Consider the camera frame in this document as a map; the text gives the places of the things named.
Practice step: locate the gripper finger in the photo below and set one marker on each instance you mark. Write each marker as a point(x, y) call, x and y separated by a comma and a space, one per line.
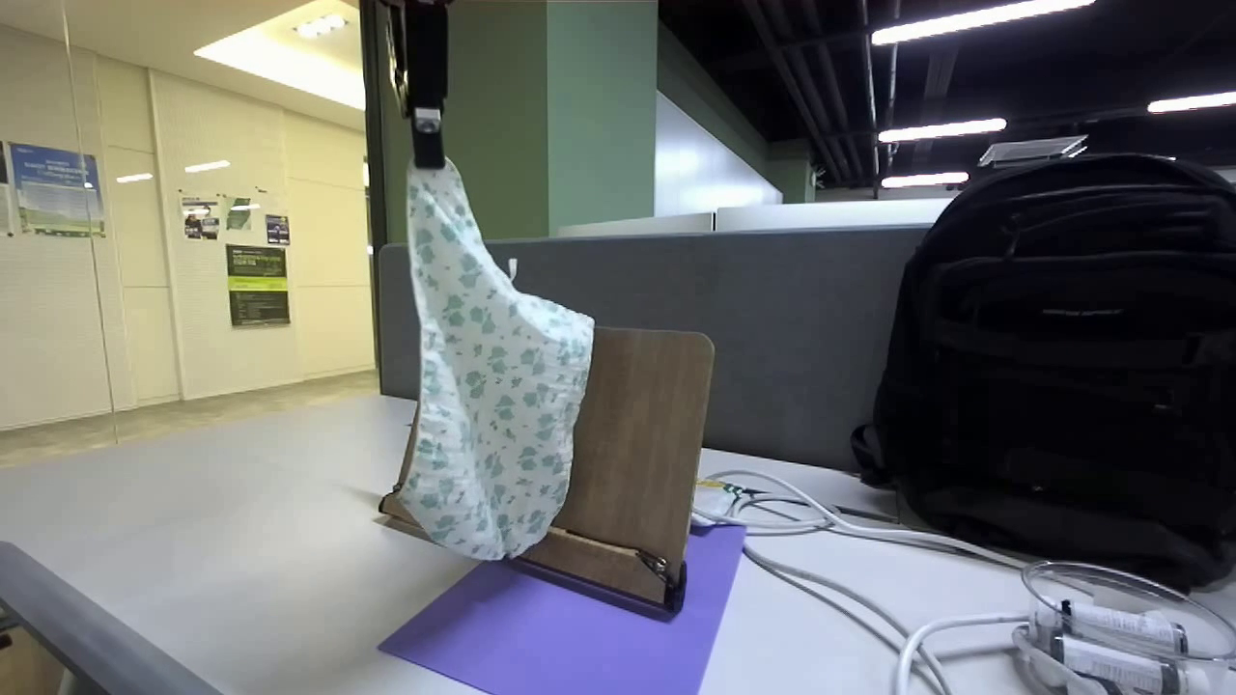
point(397, 39)
point(427, 58)

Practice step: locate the white cloth with green print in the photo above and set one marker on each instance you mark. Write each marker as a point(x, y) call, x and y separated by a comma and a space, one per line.
point(492, 405)

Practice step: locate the recessed ceiling light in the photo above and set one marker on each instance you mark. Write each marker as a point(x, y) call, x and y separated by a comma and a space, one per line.
point(321, 26)

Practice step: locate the small dark blue poster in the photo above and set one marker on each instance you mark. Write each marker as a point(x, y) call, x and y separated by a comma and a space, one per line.
point(277, 230)

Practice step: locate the small green poster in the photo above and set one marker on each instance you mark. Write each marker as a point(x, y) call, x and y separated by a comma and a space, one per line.
point(239, 213)

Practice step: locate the small poster with photo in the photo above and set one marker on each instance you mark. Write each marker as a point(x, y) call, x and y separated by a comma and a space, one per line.
point(200, 219)

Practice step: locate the dark green poster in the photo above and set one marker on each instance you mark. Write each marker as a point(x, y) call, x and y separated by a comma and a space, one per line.
point(258, 286)

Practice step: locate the white partition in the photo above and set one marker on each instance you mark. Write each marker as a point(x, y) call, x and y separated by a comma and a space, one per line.
point(772, 217)

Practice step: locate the grey desk partition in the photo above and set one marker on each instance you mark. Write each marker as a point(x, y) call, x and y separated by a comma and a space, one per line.
point(772, 328)

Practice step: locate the wooden book stand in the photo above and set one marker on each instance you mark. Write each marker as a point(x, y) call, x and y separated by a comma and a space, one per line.
point(637, 454)

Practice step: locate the ceiling tube light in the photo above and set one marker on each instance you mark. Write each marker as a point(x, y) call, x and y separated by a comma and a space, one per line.
point(975, 19)
point(922, 180)
point(1193, 102)
point(941, 129)

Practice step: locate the white packet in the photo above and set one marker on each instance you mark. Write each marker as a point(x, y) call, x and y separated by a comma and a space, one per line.
point(713, 502)

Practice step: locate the purple mat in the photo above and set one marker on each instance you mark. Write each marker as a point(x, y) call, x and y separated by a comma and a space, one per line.
point(570, 637)

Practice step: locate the ceiling unit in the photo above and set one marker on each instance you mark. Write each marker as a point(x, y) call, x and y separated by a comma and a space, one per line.
point(1033, 151)

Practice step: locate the black backpack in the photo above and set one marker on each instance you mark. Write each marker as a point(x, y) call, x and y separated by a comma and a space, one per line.
point(1072, 367)

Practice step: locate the clear plastic container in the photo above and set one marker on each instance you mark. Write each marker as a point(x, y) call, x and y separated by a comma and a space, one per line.
point(1120, 589)

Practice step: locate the white tube with black cap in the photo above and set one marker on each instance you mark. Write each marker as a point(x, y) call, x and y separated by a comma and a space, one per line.
point(1120, 666)
point(1120, 624)

